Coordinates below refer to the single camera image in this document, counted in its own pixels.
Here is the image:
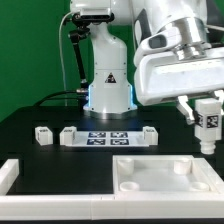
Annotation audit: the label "white cable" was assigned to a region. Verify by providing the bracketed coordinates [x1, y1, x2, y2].
[58, 11, 75, 107]

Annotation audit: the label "camera on black mount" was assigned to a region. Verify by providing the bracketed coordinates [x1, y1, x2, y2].
[68, 10, 114, 88]

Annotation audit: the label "white U-shaped obstacle fence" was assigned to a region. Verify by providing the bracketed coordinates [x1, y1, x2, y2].
[0, 159, 224, 221]

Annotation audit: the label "white marker base plate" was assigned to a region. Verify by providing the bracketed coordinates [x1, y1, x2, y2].
[64, 131, 148, 147]

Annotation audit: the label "black cables at base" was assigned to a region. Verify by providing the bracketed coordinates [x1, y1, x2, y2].
[33, 87, 89, 108]

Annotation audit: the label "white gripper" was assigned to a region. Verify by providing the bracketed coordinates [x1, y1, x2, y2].
[134, 28, 224, 125]

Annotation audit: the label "white square tabletop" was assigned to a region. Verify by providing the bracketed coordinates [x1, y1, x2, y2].
[113, 155, 224, 194]

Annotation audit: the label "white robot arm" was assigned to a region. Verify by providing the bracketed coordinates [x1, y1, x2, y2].
[70, 0, 224, 124]

